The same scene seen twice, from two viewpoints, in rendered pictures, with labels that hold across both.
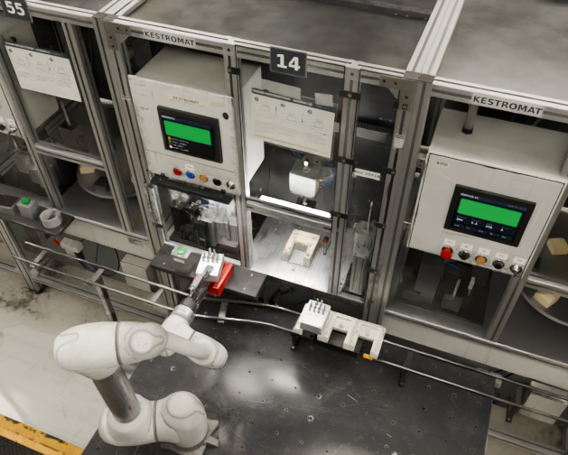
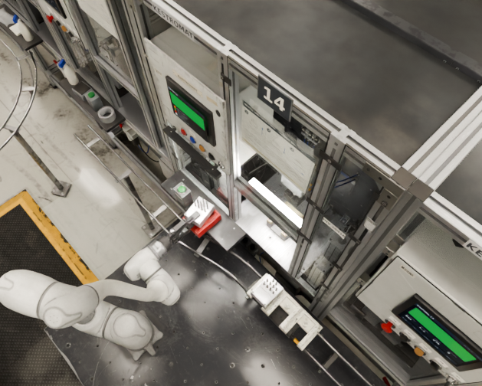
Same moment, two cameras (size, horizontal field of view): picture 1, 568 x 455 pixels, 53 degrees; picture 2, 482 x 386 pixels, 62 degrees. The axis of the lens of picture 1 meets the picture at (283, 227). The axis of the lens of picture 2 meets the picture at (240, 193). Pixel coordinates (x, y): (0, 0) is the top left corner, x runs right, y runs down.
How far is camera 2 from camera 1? 0.96 m
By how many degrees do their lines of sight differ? 21
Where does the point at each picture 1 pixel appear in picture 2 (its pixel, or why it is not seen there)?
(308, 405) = (235, 353)
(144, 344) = (55, 321)
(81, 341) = (12, 293)
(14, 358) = (81, 193)
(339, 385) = (268, 348)
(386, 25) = (421, 76)
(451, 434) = not seen: outside the picture
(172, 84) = (177, 63)
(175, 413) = (117, 332)
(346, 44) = (355, 93)
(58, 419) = (91, 250)
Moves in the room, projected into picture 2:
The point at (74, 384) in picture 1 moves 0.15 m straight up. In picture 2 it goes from (111, 229) to (105, 220)
